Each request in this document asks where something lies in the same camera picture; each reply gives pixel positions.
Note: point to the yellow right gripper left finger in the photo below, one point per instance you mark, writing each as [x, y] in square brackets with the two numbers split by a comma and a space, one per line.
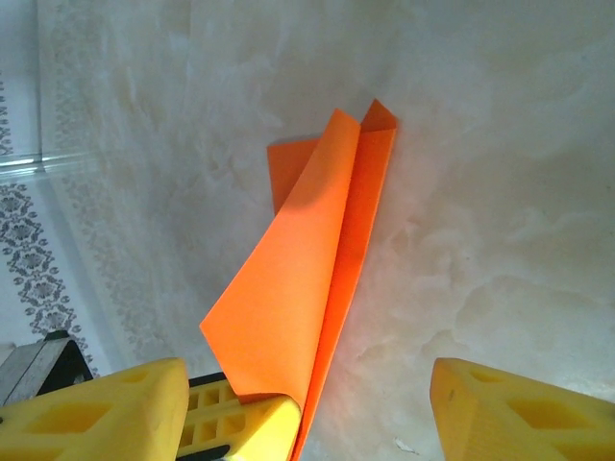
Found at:
[96, 422]

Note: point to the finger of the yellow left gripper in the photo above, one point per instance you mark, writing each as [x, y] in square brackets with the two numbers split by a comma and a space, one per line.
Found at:
[269, 429]
[207, 413]

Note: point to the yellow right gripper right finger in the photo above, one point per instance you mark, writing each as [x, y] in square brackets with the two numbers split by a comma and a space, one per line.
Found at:
[504, 422]

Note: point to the aluminium side rail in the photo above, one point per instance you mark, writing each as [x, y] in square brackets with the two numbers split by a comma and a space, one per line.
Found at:
[19, 165]

